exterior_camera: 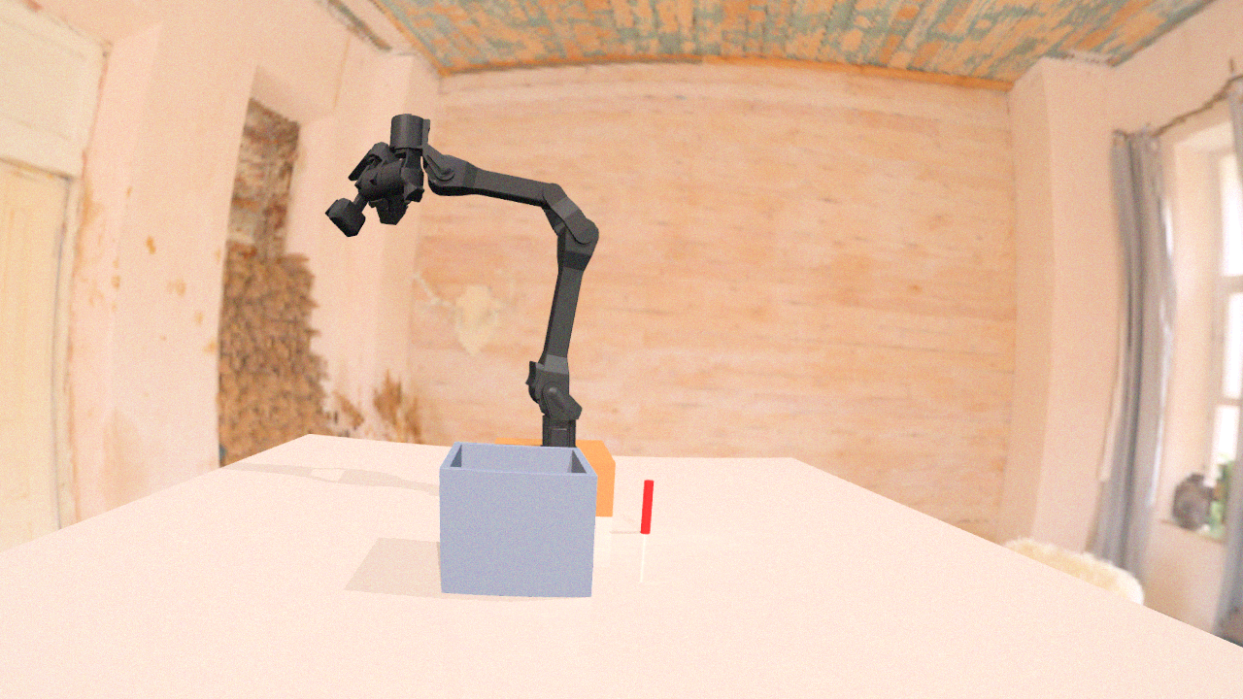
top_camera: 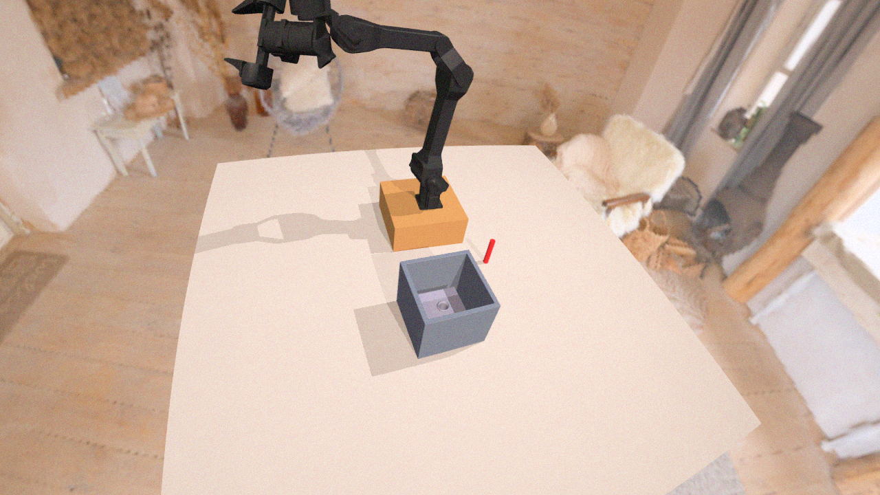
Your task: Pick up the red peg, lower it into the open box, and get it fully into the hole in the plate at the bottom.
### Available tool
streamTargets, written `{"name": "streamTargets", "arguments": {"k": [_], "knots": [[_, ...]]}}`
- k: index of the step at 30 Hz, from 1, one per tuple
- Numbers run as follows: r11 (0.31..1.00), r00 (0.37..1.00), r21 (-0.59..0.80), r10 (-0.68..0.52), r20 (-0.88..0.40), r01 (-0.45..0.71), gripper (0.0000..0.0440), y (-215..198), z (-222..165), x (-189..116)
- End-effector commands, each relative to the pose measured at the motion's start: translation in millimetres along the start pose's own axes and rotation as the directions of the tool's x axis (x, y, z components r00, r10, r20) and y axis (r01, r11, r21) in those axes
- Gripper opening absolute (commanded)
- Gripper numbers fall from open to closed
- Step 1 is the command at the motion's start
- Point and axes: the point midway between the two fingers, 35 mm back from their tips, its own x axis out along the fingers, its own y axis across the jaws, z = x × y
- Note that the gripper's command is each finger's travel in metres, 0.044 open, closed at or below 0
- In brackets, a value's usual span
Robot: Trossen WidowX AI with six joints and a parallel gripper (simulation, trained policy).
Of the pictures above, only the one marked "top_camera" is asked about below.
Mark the red peg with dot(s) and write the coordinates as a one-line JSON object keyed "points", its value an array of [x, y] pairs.
{"points": [[489, 251]]}

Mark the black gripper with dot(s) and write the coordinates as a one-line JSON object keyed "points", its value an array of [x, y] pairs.
{"points": [[272, 38]]}

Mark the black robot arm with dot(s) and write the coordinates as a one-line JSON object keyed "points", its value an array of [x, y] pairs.
{"points": [[452, 77]]}

